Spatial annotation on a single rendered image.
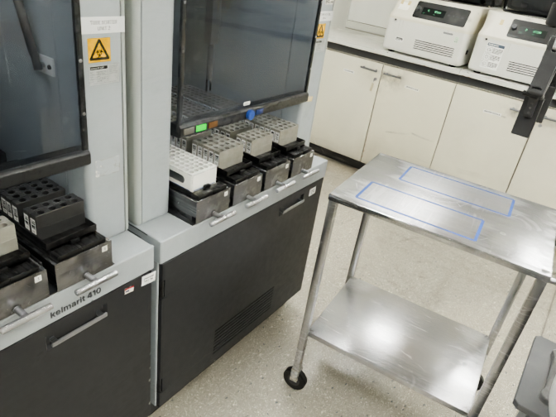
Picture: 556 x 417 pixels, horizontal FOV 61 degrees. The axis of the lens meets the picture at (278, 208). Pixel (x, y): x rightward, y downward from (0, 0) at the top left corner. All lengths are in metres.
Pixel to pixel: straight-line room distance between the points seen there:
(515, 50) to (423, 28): 0.57
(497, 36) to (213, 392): 2.53
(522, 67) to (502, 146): 0.48
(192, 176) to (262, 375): 0.92
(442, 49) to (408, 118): 0.50
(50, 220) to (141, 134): 0.28
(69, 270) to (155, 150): 0.36
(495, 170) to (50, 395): 2.82
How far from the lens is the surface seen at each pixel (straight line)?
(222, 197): 1.35
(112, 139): 1.13
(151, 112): 1.18
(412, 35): 3.40
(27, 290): 1.05
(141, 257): 1.21
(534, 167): 3.32
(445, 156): 3.42
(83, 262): 1.10
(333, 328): 1.73
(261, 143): 1.55
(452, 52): 3.31
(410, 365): 1.71
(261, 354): 1.98
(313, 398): 1.88
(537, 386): 1.18
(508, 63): 3.25
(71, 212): 1.12
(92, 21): 1.04
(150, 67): 1.15
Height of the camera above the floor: 1.42
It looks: 29 degrees down
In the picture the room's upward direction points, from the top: 9 degrees clockwise
